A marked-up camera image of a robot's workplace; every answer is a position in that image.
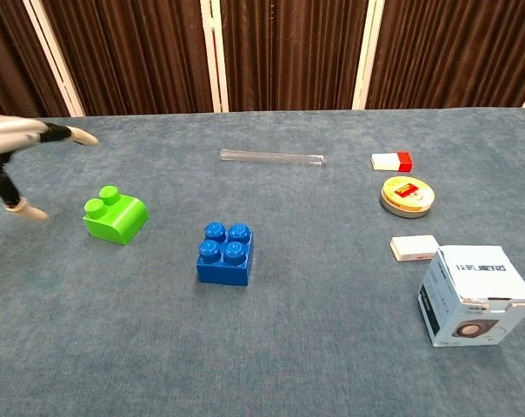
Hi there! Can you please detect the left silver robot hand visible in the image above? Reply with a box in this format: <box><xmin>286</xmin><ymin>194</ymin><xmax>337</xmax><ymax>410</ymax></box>
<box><xmin>0</xmin><ymin>115</ymin><xmax>100</xmax><ymax>222</ymax></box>

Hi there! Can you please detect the green toy brick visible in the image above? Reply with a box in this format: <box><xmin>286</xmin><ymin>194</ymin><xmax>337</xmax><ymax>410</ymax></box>
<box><xmin>82</xmin><ymin>185</ymin><xmax>150</xmax><ymax>247</ymax></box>

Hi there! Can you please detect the blue toy brick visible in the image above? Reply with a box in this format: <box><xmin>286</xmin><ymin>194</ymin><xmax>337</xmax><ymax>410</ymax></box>
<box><xmin>196</xmin><ymin>222</ymin><xmax>254</xmax><ymax>288</ymax></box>

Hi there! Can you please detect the brown curtain panel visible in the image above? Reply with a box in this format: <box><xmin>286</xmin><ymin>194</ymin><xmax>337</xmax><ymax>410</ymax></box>
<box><xmin>42</xmin><ymin>0</ymin><xmax>215</xmax><ymax>116</ymax></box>
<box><xmin>365</xmin><ymin>0</ymin><xmax>525</xmax><ymax>110</ymax></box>
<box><xmin>0</xmin><ymin>0</ymin><xmax>70</xmax><ymax>122</ymax></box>
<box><xmin>219</xmin><ymin>0</ymin><xmax>369</xmax><ymax>113</ymax></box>

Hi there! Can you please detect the clear plastic tube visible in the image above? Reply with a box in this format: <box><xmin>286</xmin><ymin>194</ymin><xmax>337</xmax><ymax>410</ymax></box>
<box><xmin>219</xmin><ymin>149</ymin><xmax>328</xmax><ymax>168</ymax></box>

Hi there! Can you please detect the red and white eraser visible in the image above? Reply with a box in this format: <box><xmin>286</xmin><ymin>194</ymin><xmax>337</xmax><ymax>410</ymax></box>
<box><xmin>370</xmin><ymin>151</ymin><xmax>414</xmax><ymax>174</ymax></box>

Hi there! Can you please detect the round yellow tape tin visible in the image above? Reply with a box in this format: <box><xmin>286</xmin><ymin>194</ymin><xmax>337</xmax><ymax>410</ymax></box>
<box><xmin>379</xmin><ymin>175</ymin><xmax>436</xmax><ymax>219</ymax></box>

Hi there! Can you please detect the small white box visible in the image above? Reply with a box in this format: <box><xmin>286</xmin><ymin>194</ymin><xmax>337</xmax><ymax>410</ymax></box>
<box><xmin>389</xmin><ymin>235</ymin><xmax>440</xmax><ymax>264</ymax></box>

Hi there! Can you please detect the light blue speaker carton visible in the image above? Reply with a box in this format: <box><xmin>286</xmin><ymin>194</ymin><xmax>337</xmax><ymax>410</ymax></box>
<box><xmin>416</xmin><ymin>244</ymin><xmax>525</xmax><ymax>348</ymax></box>

